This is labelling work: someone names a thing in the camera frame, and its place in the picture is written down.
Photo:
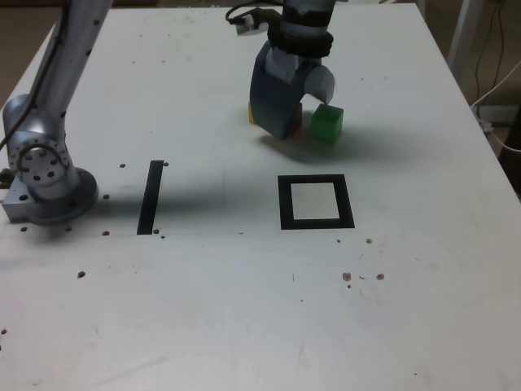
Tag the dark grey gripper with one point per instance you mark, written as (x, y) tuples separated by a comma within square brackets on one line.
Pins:
[(285, 65)]

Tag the red cube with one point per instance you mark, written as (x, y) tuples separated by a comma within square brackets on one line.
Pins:
[(298, 120)]

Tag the green cube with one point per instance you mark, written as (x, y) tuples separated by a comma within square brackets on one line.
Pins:
[(326, 124)]

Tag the yellow cube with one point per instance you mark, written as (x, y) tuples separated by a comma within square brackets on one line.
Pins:
[(251, 116)]

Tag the black tape square outline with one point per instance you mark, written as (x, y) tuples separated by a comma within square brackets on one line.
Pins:
[(285, 203)]

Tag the black tape strip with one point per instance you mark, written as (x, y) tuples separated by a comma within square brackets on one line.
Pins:
[(150, 199)]

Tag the white frame leg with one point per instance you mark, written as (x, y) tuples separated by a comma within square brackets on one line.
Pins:
[(460, 32)]

